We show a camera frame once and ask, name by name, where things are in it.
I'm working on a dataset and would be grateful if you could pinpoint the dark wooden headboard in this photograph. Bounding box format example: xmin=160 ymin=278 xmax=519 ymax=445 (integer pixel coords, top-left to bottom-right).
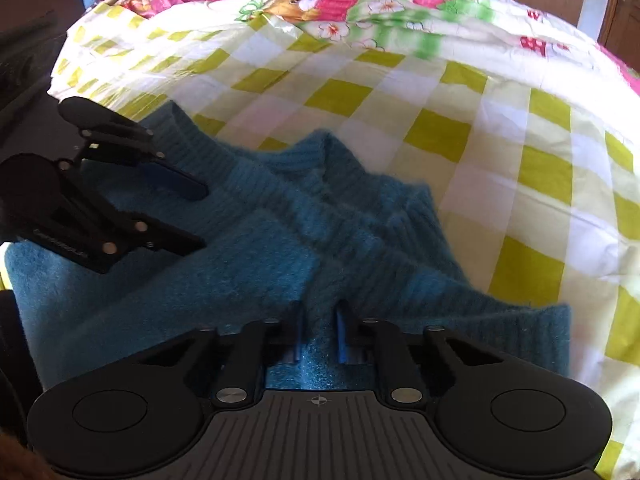
xmin=0 ymin=0 xmax=88 ymax=126

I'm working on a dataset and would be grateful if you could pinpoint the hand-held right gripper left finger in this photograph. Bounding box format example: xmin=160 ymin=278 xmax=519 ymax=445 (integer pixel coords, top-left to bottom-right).
xmin=135 ymin=301 xmax=307 ymax=409

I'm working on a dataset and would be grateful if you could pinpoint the printed checked quilt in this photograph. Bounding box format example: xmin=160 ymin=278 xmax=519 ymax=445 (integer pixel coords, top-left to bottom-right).
xmin=47 ymin=0 xmax=640 ymax=480

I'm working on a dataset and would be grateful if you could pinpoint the wooden door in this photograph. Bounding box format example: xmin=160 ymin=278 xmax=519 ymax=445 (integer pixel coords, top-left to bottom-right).
xmin=597 ymin=0 xmax=640 ymax=68

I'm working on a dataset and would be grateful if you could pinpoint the teal knitted sweater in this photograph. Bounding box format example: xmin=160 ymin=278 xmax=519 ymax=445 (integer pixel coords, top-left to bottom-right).
xmin=4 ymin=100 xmax=573 ymax=392

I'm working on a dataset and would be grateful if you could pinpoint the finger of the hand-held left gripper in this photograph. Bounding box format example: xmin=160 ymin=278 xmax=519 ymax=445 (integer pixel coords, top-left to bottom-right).
xmin=20 ymin=159 xmax=207 ymax=275
xmin=57 ymin=96 xmax=209 ymax=201

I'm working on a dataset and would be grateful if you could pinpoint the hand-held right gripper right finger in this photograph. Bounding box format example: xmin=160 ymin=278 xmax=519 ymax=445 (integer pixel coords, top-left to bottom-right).
xmin=335 ymin=299 xmax=507 ymax=406

